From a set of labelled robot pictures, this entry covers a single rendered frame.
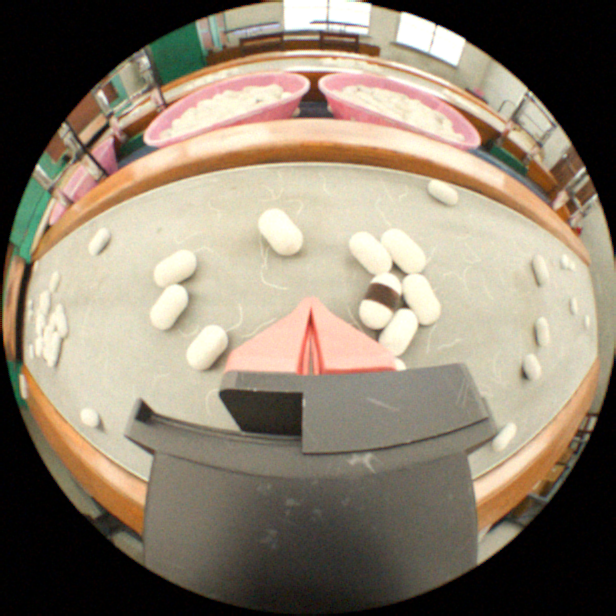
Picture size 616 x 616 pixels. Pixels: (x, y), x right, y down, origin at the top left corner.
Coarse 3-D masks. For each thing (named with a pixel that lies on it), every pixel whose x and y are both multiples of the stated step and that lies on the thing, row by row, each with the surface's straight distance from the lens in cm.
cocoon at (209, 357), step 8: (208, 328) 14; (216, 328) 14; (200, 336) 14; (208, 336) 13; (216, 336) 13; (224, 336) 14; (192, 344) 14; (200, 344) 13; (208, 344) 13; (216, 344) 13; (224, 344) 14; (192, 352) 14; (200, 352) 13; (208, 352) 13; (216, 352) 14; (192, 360) 14; (200, 360) 14; (208, 360) 14; (200, 368) 14
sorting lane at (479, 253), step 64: (192, 192) 22; (256, 192) 19; (320, 192) 18; (384, 192) 20; (64, 256) 45; (128, 256) 23; (256, 256) 16; (320, 256) 15; (448, 256) 19; (512, 256) 27; (576, 256) 72; (128, 320) 21; (192, 320) 16; (256, 320) 14; (448, 320) 17; (512, 320) 24; (576, 320) 52; (64, 384) 37; (128, 384) 21; (192, 384) 16; (512, 384) 24; (576, 384) 55; (128, 448) 24; (512, 448) 29
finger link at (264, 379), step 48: (288, 336) 7; (240, 384) 5; (288, 384) 5; (336, 384) 5; (384, 384) 5; (432, 384) 6; (288, 432) 7; (336, 432) 5; (384, 432) 5; (432, 432) 5
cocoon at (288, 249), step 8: (264, 216) 15; (272, 216) 14; (280, 216) 15; (264, 224) 15; (272, 224) 14; (280, 224) 14; (288, 224) 14; (264, 232) 15; (272, 232) 14; (280, 232) 14; (288, 232) 14; (296, 232) 14; (272, 240) 14; (280, 240) 14; (288, 240) 14; (296, 240) 14; (280, 248) 14; (288, 248) 14; (296, 248) 14
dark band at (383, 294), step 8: (368, 288) 13; (376, 288) 13; (384, 288) 13; (392, 288) 13; (368, 296) 13; (376, 296) 13; (384, 296) 13; (392, 296) 13; (384, 304) 13; (392, 304) 13; (392, 312) 13
